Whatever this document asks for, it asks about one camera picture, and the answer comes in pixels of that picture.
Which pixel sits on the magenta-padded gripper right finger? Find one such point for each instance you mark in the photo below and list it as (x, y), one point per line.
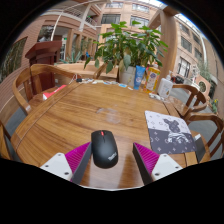
(163, 166)

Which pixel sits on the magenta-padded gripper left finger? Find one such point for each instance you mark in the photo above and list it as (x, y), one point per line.
(59, 165)

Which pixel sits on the black computer mouse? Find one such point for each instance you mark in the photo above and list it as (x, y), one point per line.
(104, 150)

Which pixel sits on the grey white printed mouse pad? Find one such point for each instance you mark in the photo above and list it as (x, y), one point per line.
(168, 131)

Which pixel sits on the black notebook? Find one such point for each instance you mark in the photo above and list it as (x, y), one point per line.
(200, 148)

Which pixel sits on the round-backed wooden chair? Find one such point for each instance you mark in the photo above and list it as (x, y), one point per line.
(215, 121)
(4, 143)
(196, 96)
(23, 78)
(100, 70)

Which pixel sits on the clear plastic packet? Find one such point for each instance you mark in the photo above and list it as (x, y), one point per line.
(156, 96)

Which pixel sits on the red booklet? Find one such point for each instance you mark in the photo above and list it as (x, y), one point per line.
(53, 92)

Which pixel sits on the white pump bottle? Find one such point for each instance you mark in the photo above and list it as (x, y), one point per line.
(165, 88)

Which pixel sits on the orange yellow detergent bottle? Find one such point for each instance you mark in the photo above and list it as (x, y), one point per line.
(152, 79)

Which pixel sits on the small blue sachet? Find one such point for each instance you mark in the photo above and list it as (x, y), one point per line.
(122, 85)

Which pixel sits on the blue squeeze tube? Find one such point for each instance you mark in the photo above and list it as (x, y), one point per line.
(139, 77)

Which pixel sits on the wooden planter box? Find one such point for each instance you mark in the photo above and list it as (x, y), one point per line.
(76, 68)

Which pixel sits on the dark red wooden lectern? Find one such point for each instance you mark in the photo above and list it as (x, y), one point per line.
(43, 53)

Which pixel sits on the green potted plant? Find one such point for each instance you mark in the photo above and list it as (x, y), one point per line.
(128, 46)

